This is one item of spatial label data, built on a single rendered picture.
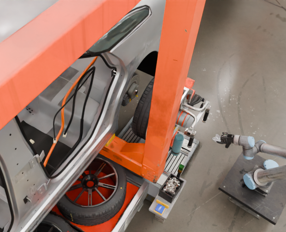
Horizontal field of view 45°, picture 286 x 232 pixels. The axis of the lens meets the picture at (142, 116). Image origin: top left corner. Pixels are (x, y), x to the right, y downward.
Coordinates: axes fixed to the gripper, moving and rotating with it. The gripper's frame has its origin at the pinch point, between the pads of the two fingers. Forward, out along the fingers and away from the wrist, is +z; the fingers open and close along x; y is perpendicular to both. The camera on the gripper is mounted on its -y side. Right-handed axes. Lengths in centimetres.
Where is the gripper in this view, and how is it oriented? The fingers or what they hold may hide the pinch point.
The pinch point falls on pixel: (213, 139)
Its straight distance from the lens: 329.2
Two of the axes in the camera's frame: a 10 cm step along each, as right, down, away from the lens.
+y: -3.2, -7.3, -6.1
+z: -8.5, -0.7, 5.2
